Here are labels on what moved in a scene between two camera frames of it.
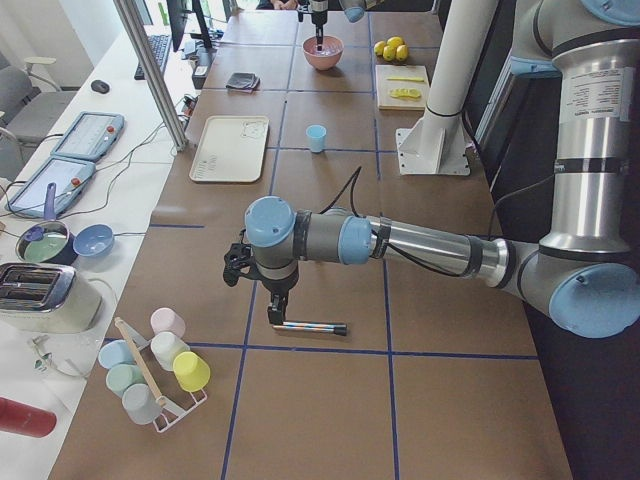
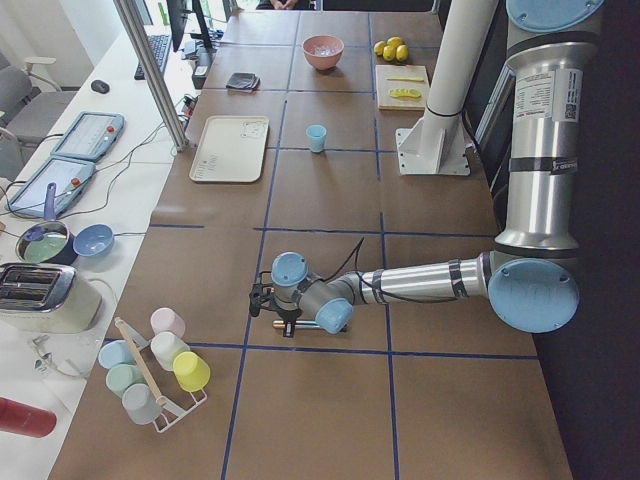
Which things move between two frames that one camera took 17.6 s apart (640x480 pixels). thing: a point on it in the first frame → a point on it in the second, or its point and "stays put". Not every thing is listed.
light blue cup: x=316 y=134 stays put
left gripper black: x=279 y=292 → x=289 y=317
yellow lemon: x=402 y=52 stays put
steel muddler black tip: x=339 y=329 stays put
